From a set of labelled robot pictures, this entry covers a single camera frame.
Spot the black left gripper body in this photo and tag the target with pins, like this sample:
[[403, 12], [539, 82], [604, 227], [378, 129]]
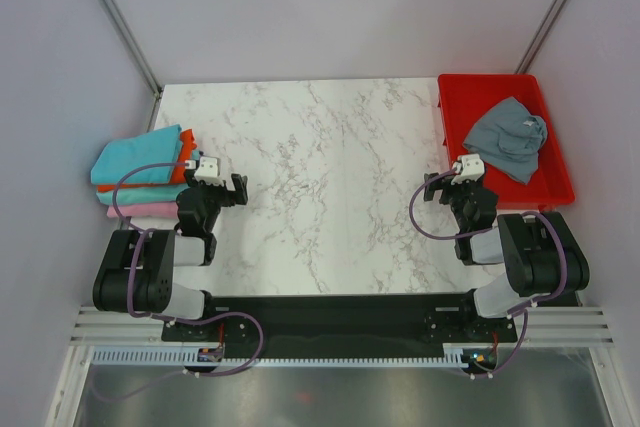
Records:
[[215, 196]]

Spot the grey t shirt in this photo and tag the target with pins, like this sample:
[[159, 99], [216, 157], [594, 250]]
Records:
[[509, 138]]

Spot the grey slotted cable duct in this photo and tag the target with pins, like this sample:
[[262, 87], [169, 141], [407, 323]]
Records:
[[315, 355]]

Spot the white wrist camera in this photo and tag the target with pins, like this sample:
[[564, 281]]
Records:
[[468, 168], [204, 171]]

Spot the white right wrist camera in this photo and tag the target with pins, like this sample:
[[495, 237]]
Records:
[[468, 168]]

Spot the folded red t shirt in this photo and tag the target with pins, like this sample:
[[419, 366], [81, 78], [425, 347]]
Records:
[[119, 157]]

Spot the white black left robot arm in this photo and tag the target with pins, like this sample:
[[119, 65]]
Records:
[[136, 275]]

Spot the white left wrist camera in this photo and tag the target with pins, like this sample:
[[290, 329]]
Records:
[[204, 171]]

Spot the aluminium frame rail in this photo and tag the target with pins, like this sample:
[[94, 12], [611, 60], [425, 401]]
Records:
[[548, 327]]

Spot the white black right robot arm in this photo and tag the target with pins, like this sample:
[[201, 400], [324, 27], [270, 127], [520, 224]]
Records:
[[541, 257]]

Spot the folded pink t shirt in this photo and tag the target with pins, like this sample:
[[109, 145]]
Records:
[[145, 209]]

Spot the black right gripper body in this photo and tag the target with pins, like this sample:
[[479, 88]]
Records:
[[456, 194]]

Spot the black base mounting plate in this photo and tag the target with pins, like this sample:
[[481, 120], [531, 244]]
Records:
[[351, 320]]

